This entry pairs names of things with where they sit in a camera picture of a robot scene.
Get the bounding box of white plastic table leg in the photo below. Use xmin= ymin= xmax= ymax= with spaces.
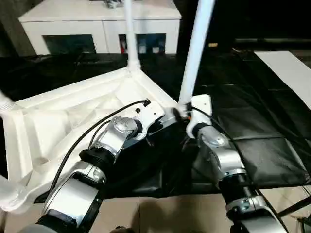
xmin=178 ymin=0 xmax=216 ymax=115
xmin=123 ymin=0 xmax=142 ymax=71
xmin=0 ymin=174 xmax=34 ymax=215
xmin=0 ymin=91 xmax=17 ymax=115

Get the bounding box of white plastic table top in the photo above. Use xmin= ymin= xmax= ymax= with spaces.
xmin=0 ymin=66 xmax=187 ymax=212

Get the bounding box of black table mat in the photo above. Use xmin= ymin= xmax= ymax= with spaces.
xmin=0 ymin=48 xmax=311 ymax=199

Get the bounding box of white flat board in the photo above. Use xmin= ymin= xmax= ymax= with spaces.
xmin=253 ymin=50 xmax=311 ymax=110

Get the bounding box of long black bar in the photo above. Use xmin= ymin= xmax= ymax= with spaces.
xmin=234 ymin=38 xmax=311 ymax=44

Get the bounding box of white sideboard cabinet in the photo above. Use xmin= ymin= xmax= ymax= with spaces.
xmin=18 ymin=0 xmax=183 ymax=56

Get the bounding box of black tripod stand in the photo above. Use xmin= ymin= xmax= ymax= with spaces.
xmin=276 ymin=188 xmax=311 ymax=233

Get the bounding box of grey pleated curtain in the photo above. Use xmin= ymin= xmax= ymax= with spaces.
xmin=0 ymin=0 xmax=36 ymax=58

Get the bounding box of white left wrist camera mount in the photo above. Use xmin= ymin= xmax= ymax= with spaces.
xmin=134 ymin=101 xmax=166 ymax=142

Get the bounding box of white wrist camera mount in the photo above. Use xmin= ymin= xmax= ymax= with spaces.
xmin=186 ymin=94 xmax=213 ymax=139
xmin=134 ymin=101 xmax=166 ymax=142

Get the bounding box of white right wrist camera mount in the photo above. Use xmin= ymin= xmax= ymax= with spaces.
xmin=186 ymin=94 xmax=213 ymax=139

